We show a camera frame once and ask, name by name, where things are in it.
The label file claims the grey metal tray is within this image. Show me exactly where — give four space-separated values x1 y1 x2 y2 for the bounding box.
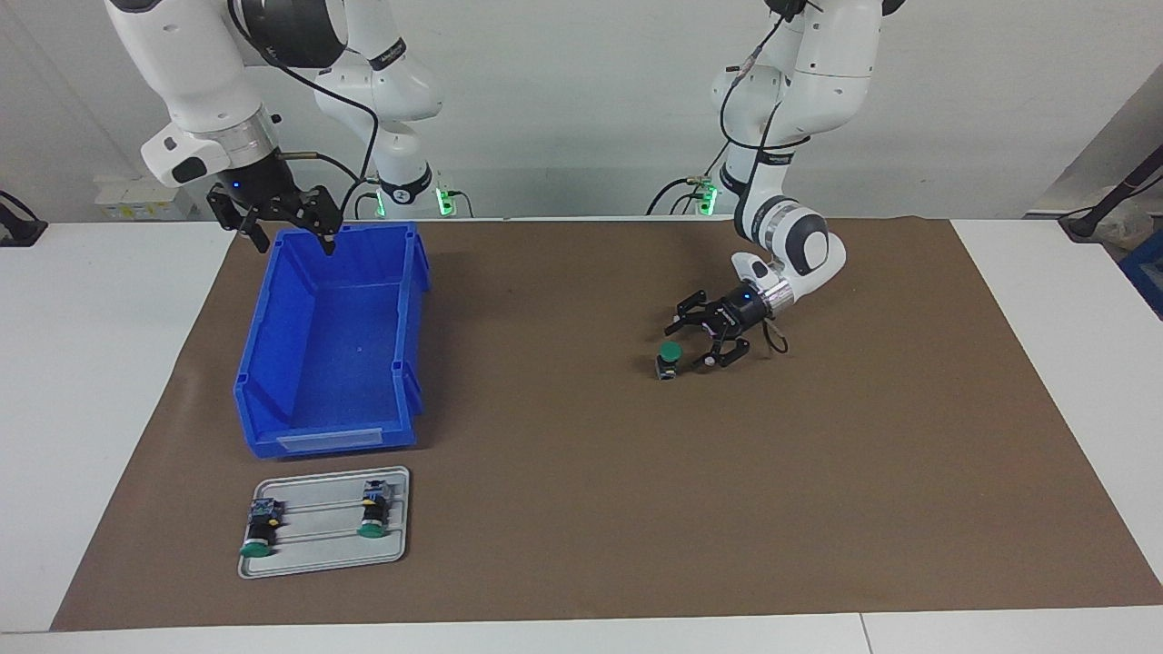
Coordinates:
238 466 412 580

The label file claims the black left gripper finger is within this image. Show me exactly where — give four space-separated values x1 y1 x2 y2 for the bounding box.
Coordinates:
663 289 719 338
692 333 752 371

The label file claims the white cardboard box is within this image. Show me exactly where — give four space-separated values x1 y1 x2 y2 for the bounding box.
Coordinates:
94 175 194 222

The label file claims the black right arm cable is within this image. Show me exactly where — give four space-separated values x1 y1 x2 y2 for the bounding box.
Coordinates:
227 0 381 219

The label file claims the black left base cable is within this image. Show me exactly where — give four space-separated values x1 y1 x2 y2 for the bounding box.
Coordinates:
647 141 732 217

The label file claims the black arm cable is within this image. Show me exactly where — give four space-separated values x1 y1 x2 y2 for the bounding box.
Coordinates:
718 9 810 357
227 0 381 219

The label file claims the blue plastic storage bin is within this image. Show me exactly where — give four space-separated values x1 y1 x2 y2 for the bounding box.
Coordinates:
234 223 432 458

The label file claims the brown table mat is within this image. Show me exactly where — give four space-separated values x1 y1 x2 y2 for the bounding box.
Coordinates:
50 216 1163 632

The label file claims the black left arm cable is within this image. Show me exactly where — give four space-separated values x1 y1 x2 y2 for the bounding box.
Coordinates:
718 9 810 357

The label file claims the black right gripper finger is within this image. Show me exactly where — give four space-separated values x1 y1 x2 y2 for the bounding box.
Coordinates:
291 186 344 257
207 186 272 254

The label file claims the black table clamp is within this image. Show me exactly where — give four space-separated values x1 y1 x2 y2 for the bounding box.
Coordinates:
0 191 48 248

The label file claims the black right base cable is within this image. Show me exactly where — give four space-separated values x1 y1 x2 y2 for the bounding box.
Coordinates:
341 174 383 221

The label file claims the black stand pole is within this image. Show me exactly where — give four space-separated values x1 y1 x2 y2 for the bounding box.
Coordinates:
1059 145 1163 242

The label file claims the black base cable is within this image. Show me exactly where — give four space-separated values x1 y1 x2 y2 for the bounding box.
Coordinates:
341 174 383 221
647 141 732 217

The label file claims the green button with yellow ring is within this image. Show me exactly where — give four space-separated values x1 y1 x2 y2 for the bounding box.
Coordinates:
356 480 393 540

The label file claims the green button with grey block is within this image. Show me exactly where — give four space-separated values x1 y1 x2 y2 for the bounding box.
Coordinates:
239 498 284 558

